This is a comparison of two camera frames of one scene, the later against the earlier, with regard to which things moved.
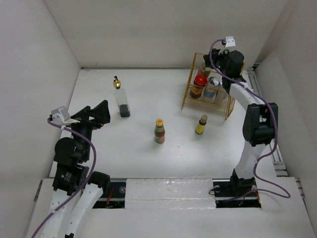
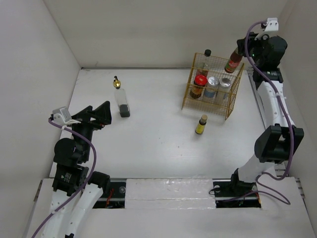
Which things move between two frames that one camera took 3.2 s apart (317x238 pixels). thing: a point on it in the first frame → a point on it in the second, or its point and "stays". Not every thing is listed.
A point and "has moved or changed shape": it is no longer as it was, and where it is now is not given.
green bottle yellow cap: [159, 132] has moved or changed shape
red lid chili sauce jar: [200, 82] stays
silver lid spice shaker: [222, 96] stays
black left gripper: [100, 112] stays
